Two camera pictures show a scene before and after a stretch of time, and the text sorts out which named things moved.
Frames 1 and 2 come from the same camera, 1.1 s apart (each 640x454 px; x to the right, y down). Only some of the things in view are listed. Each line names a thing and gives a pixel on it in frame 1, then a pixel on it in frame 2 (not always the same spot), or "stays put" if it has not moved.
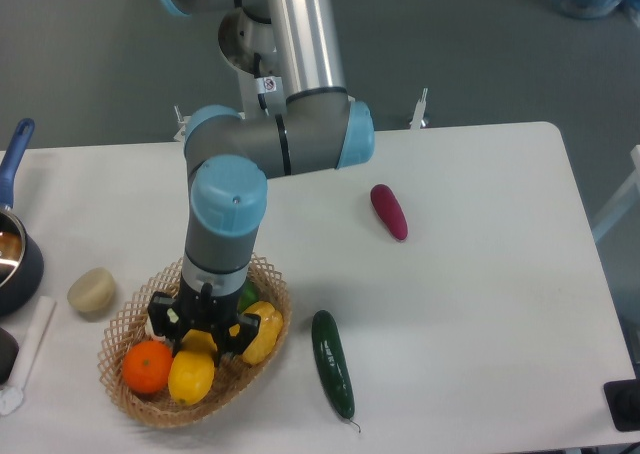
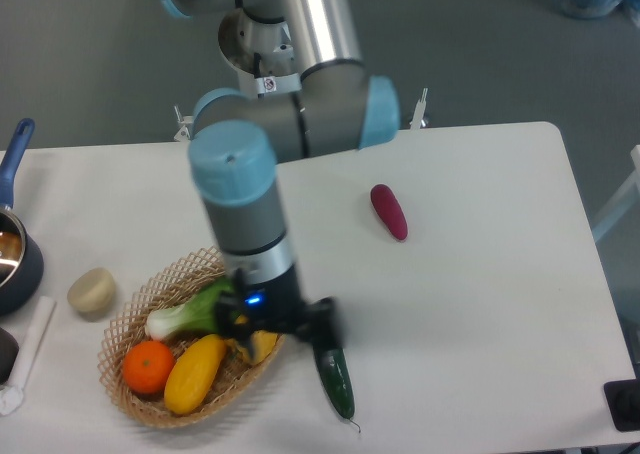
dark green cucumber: x=331 y=359 stays put
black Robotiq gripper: x=206 y=309 to x=277 y=305
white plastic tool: x=12 y=396 stays put
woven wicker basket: x=128 y=325 stays put
